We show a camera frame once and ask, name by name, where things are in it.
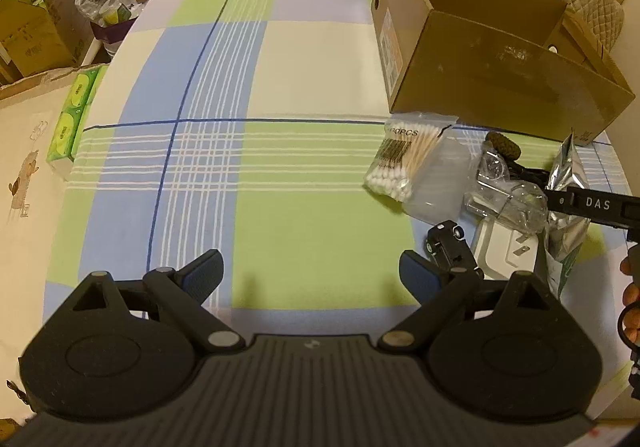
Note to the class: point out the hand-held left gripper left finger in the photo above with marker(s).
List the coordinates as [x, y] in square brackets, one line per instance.
[202, 273]

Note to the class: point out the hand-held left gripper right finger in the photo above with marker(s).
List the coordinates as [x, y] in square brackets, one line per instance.
[420, 277]

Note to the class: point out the black toy car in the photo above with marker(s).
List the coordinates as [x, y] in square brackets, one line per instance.
[447, 247]

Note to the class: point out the silver foil packet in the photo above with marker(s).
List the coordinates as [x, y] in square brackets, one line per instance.
[565, 247]

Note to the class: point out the white power adapter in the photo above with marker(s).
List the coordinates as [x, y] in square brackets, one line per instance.
[500, 247]

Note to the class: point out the clear bag with metal part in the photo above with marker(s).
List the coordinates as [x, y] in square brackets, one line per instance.
[505, 199]

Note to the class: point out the bag of cotton swabs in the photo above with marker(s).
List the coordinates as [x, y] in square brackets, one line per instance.
[400, 162]

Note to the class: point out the person's right hand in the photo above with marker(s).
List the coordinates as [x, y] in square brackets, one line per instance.
[631, 297]

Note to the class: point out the cream cloth with cartoon print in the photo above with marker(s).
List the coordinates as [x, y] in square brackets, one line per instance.
[30, 207]

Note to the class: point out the chair with beige quilted cover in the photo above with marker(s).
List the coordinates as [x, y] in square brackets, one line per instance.
[597, 7]

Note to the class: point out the green tissue pack bundle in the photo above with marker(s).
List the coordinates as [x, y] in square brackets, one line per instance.
[70, 119]

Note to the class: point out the large brown cardboard box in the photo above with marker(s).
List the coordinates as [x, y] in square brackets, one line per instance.
[35, 27]

